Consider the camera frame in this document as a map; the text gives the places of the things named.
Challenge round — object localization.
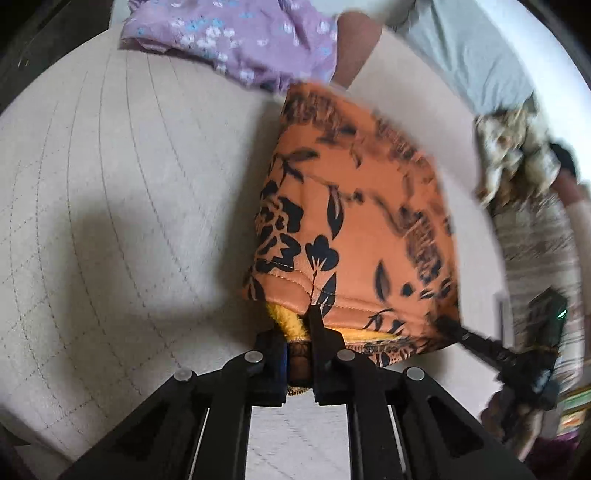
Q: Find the purple floral cloth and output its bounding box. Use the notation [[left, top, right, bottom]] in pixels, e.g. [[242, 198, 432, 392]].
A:
[[119, 0, 340, 95]]

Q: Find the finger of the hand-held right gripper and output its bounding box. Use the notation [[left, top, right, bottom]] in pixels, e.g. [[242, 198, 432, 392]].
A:
[[435, 315, 515, 370]]

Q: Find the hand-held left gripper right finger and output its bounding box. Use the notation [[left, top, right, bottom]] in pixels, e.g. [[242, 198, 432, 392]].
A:
[[307, 306, 536, 480]]

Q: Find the orange black floral garment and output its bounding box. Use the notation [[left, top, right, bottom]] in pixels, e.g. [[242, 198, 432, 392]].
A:
[[241, 82, 462, 398]]

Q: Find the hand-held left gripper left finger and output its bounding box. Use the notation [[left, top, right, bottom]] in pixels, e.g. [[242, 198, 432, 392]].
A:
[[58, 331, 291, 480]]

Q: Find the person in patterned clothes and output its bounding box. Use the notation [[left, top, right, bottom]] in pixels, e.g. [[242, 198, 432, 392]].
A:
[[489, 189, 587, 398]]

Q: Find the beige quilted mattress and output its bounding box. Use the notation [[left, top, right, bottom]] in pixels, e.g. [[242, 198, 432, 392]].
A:
[[0, 28, 509, 480]]

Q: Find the grey cloth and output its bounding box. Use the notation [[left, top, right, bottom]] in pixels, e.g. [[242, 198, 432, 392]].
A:
[[392, 0, 536, 116]]

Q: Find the cream floral cloth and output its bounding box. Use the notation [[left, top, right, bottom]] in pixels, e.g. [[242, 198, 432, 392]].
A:
[[475, 95, 561, 208]]

